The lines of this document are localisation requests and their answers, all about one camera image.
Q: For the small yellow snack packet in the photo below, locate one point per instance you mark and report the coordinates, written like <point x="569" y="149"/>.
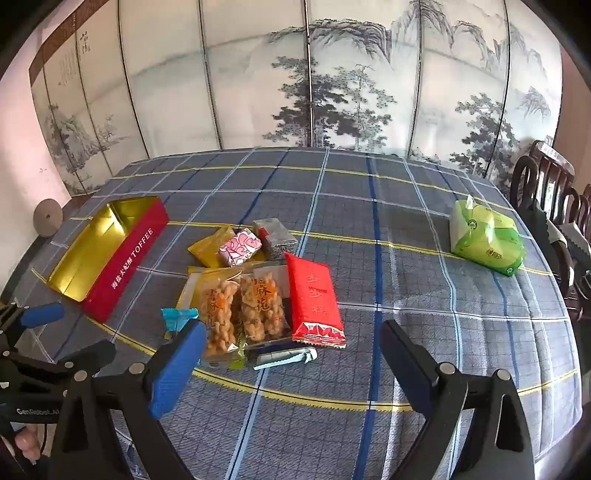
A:
<point x="207" y="249"/>

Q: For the navy and pale teal packet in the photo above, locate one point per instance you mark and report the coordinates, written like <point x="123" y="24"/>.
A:
<point x="277" y="360"/>

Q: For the painted folding screen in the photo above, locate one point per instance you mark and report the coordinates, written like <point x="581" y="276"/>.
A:
<point x="231" y="92"/>

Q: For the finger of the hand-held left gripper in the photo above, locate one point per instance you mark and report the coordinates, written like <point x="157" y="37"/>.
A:
<point x="69" y="357"/>
<point x="44" y="314"/>

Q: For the person's left hand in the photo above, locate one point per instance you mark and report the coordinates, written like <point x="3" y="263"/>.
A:
<point x="27" y="443"/>

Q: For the red box with gold inside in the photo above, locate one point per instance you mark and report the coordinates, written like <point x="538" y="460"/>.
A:
<point x="129" y="258"/>

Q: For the blue plaid tablecloth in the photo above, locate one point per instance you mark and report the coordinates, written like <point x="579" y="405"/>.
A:
<point x="415" y="286"/>

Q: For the dark wooden chair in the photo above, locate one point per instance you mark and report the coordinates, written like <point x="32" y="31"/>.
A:
<point x="521" y="180"/>
<point x="582" y="207"/>

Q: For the large yellow snack packet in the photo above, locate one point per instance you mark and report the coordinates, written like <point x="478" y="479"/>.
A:
<point x="187" y="290"/>

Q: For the pink patterned snack packet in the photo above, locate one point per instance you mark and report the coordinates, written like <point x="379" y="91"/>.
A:
<point x="240" y="247"/>

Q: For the red snack packet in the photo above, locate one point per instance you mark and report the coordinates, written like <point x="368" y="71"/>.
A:
<point x="314" y="295"/>

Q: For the clear fried dough twist packet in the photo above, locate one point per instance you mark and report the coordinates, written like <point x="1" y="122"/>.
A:
<point x="219" y="314"/>
<point x="263" y="304"/>

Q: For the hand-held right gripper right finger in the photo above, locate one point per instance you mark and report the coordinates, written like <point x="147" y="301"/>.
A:
<point x="406" y="364"/>

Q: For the green tissue pack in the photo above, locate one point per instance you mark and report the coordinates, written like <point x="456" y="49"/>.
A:
<point x="485" y="240"/>

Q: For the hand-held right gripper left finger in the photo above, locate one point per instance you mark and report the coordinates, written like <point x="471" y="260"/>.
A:
<point x="178" y="369"/>

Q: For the green snack packet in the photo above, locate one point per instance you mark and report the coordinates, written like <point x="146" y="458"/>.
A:
<point x="236" y="362"/>

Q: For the grey sesame bar packet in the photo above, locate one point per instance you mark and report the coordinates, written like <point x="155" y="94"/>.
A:
<point x="274" y="237"/>

